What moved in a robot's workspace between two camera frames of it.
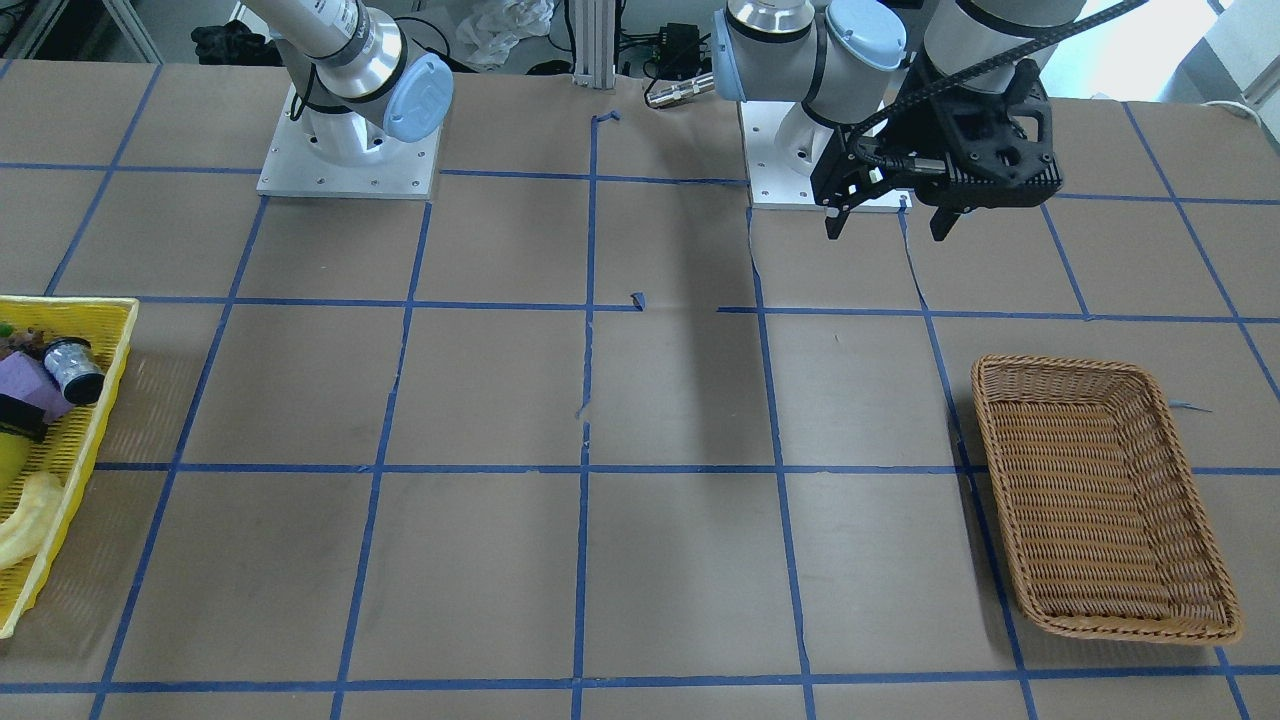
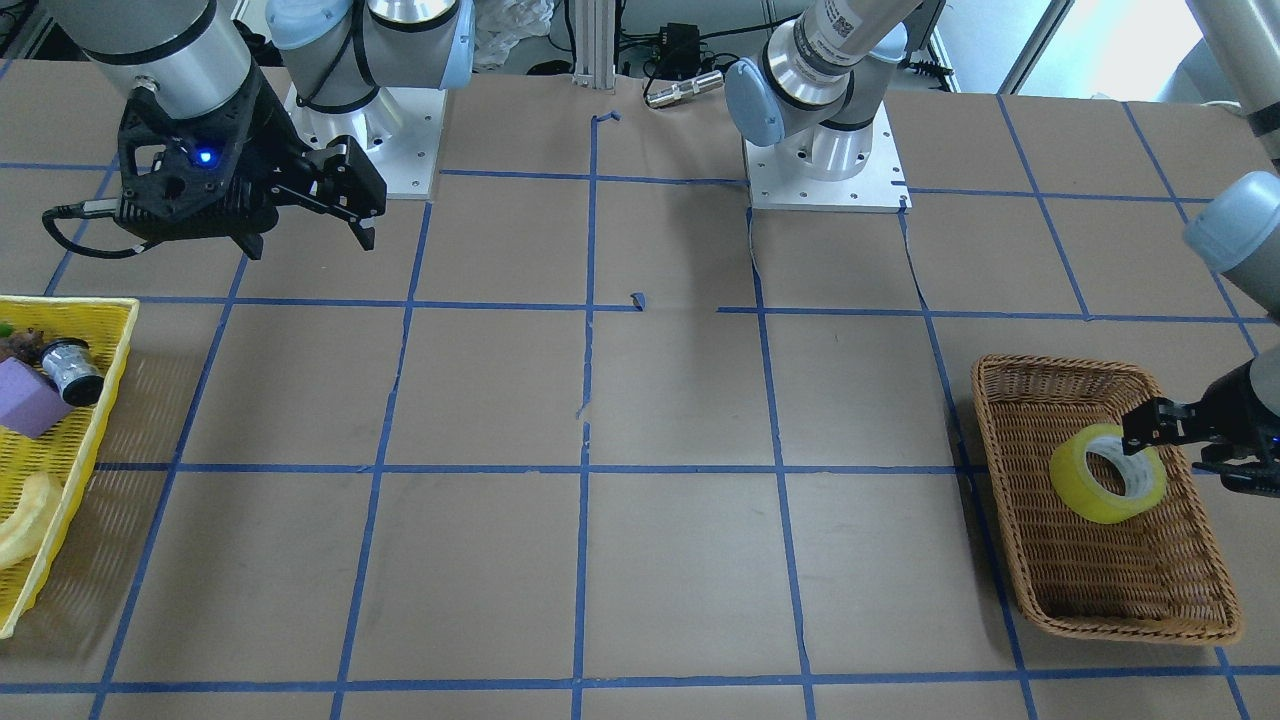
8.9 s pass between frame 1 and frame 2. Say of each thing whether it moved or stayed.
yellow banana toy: stayed
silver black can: stayed
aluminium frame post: stayed
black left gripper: moved
